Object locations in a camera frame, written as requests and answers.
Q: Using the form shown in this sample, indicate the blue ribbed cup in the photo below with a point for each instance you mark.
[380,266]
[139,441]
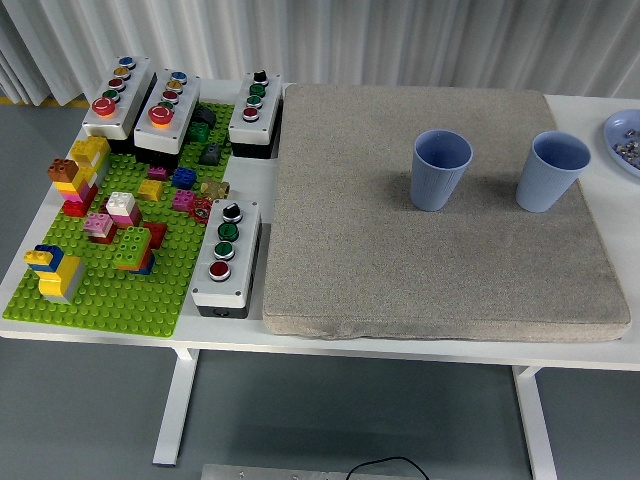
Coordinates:
[542,175]
[435,185]

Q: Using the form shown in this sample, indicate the grey-brown mat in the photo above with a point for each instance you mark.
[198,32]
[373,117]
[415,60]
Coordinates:
[350,225]

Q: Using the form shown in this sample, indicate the four-button control box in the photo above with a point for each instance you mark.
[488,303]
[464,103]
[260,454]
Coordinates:
[245,240]
[267,107]

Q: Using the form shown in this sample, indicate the brass valve with red handwheel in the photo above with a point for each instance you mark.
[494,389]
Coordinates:
[215,188]

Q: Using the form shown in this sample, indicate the dark grey brick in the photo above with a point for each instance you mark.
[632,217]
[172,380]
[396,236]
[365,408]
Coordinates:
[211,154]
[205,116]

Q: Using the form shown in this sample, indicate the magenta brick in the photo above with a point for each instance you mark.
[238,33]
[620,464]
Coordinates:
[182,200]
[158,173]

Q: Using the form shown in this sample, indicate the dark green brick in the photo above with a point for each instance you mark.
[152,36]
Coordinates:
[198,132]

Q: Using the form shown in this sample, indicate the red brick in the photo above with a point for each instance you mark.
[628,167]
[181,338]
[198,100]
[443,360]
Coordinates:
[157,232]

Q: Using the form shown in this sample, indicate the green-topped brick stack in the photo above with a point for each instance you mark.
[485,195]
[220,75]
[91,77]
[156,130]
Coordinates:
[132,247]

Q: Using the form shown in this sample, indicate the five-button control box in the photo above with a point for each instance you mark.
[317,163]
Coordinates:
[130,90]
[185,105]

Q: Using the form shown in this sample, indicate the white-topped pink brick stack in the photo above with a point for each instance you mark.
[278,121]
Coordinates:
[122,207]

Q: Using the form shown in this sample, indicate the green studded baseplate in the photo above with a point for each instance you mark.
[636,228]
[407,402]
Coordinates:
[125,300]

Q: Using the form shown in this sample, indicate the white table leg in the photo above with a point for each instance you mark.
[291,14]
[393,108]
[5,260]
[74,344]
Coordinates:
[175,400]
[537,425]

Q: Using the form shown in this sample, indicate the pink-topped brick stack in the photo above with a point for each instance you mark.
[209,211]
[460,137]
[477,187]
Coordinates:
[99,227]

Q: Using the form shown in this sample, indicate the yellow and white brick stack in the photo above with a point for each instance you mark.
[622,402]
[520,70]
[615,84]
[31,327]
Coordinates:
[90,149]

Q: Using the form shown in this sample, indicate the brown-topped brick tower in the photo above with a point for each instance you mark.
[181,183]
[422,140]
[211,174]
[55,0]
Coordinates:
[72,187]

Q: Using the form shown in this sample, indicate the yellow and blue brick stack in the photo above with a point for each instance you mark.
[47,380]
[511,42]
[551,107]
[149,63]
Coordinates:
[57,280]

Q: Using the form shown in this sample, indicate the blue plate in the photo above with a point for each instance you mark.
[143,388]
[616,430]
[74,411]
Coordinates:
[620,125]

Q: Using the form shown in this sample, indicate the white curtain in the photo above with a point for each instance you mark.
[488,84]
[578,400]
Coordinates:
[30,40]

